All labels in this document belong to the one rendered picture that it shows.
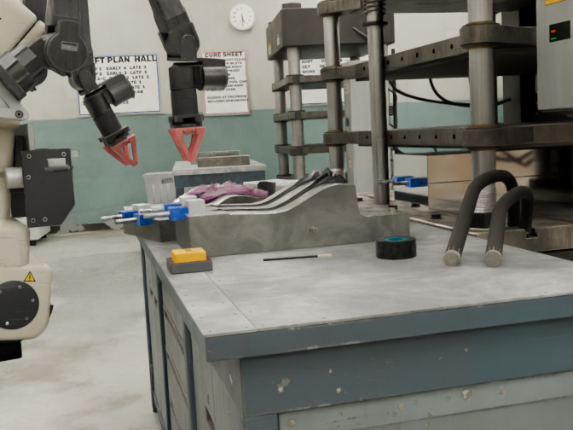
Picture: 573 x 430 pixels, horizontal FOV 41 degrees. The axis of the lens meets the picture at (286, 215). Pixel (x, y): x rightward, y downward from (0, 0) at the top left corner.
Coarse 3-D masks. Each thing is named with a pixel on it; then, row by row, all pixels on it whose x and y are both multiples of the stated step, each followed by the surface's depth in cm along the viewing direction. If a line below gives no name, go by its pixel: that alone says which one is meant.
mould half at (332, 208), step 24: (312, 192) 171; (336, 192) 169; (192, 216) 162; (216, 216) 163; (240, 216) 164; (264, 216) 166; (288, 216) 167; (312, 216) 169; (336, 216) 170; (360, 216) 171; (384, 216) 173; (408, 216) 174; (192, 240) 162; (216, 240) 164; (240, 240) 165; (264, 240) 166; (288, 240) 168; (312, 240) 169; (336, 240) 170; (360, 240) 172
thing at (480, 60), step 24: (480, 0) 187; (336, 24) 298; (336, 48) 298; (480, 48) 188; (480, 72) 189; (336, 96) 300; (480, 96) 189; (336, 120) 301; (480, 120) 190; (336, 168) 304; (480, 168) 192; (480, 192) 192; (480, 216) 191
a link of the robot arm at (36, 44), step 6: (48, 36) 150; (30, 42) 150; (36, 42) 147; (42, 42) 148; (30, 48) 147; (36, 48) 147; (42, 48) 148; (36, 54) 148; (42, 54) 148; (42, 60) 148; (48, 66) 149; (60, 72) 151
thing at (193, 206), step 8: (192, 200) 167; (200, 200) 168; (168, 208) 169; (176, 208) 167; (184, 208) 167; (192, 208) 167; (200, 208) 168; (144, 216) 167; (152, 216) 167; (160, 216) 168; (168, 216) 168; (176, 216) 167; (184, 216) 167
